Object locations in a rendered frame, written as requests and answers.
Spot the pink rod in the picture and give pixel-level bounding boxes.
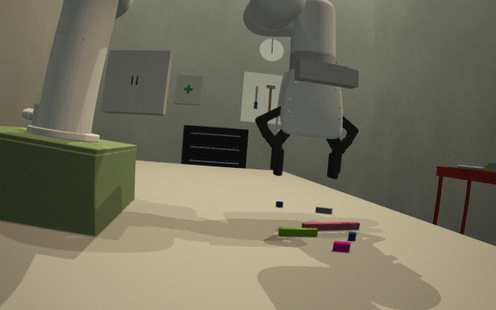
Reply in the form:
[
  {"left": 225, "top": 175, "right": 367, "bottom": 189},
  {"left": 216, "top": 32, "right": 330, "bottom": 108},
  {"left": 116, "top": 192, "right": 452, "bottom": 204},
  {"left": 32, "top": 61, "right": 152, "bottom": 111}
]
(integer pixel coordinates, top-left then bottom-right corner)
[{"left": 302, "top": 222, "right": 360, "bottom": 231}]

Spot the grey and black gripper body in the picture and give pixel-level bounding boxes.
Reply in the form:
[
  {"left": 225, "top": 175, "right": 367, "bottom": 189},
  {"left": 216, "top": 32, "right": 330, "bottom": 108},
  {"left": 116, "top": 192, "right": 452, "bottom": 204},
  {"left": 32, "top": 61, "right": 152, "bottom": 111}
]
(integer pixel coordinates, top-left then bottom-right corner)
[{"left": 276, "top": 68, "right": 343, "bottom": 139}]

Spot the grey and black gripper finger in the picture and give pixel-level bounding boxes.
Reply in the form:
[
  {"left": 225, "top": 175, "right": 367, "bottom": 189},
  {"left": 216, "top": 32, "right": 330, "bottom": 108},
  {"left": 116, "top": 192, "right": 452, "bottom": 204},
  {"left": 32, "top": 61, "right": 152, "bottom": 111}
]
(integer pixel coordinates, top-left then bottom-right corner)
[
  {"left": 255, "top": 106, "right": 290, "bottom": 176},
  {"left": 326, "top": 116, "right": 359, "bottom": 179}
]

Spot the small magenta block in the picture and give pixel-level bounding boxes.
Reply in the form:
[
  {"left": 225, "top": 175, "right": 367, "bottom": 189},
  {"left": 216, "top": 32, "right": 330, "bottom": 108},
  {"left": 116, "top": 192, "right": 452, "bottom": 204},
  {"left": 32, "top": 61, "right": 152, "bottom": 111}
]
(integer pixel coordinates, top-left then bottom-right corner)
[{"left": 333, "top": 241, "right": 351, "bottom": 253}]

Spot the lime green rod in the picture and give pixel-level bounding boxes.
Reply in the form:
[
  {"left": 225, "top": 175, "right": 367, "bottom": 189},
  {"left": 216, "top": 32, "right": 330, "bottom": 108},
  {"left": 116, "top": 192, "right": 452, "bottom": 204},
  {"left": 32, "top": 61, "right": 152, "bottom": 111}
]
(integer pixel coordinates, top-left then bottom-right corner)
[{"left": 279, "top": 227, "right": 318, "bottom": 237}]

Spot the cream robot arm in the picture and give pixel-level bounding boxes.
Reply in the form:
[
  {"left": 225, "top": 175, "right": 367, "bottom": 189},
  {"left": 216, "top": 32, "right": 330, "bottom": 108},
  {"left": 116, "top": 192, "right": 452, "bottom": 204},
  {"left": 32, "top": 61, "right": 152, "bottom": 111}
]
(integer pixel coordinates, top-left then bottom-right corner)
[{"left": 22, "top": 0, "right": 359, "bottom": 142}]

